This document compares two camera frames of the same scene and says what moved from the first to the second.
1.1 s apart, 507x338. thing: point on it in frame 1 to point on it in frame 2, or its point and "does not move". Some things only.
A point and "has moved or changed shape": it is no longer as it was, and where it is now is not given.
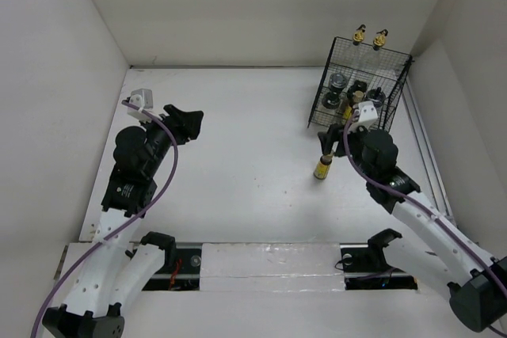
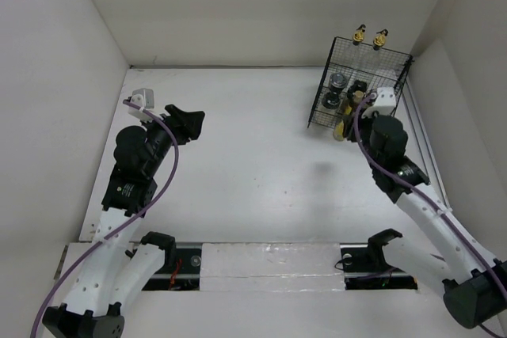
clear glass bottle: x=355 y=61 does not move
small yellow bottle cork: x=323 y=167 has moved or changed shape
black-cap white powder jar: x=331 y=100 does not move
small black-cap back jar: x=359 y=85 does not move
